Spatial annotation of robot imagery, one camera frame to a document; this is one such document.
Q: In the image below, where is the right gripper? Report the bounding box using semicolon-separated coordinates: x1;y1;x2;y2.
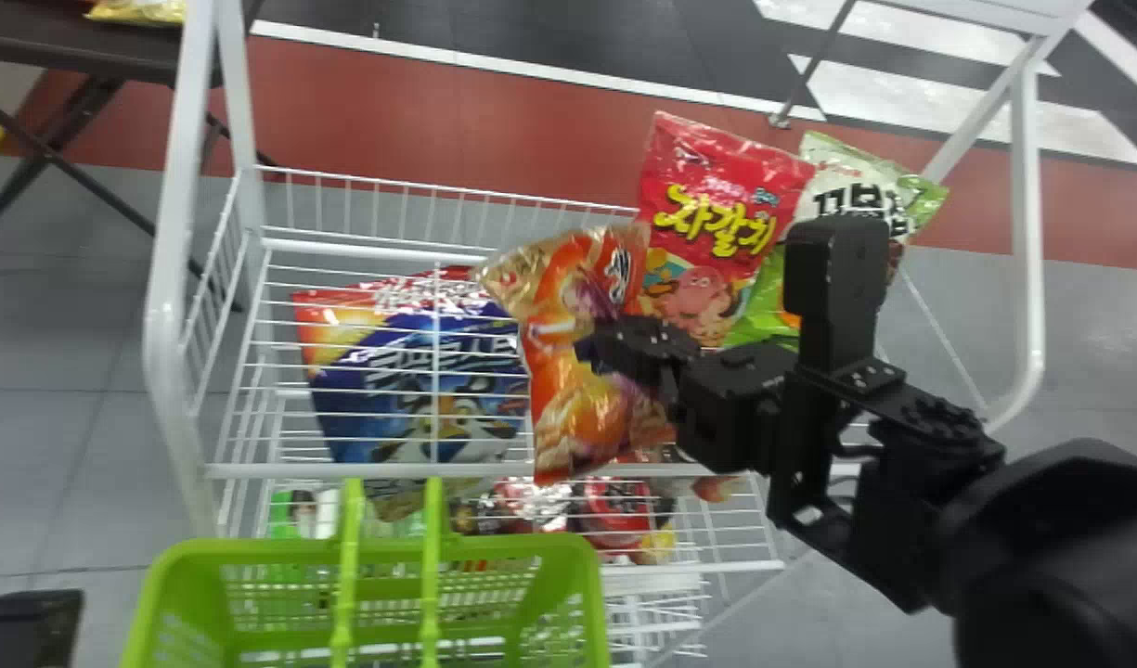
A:
577;314;801;476

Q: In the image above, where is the orange snack packet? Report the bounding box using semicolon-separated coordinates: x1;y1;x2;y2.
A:
473;221;745;504

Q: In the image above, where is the red snack packet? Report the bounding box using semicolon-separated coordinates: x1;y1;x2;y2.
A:
452;475;680;565
635;111;816;350

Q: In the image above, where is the blue cereal bag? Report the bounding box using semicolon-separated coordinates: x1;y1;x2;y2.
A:
292;266;534;522

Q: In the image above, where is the green snack packet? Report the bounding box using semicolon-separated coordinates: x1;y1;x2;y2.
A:
721;130;950;352

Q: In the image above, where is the green basket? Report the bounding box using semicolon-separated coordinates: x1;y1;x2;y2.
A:
118;477;612;668

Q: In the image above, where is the yellow snack packet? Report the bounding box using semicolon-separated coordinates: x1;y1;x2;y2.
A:
84;0;187;26

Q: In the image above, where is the dark side table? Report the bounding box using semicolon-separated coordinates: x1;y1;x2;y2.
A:
0;0;281;313

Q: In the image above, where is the white wire rack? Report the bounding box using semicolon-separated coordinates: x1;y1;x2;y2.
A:
143;0;1098;668

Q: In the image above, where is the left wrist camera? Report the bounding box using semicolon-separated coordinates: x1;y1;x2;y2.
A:
0;588;84;668

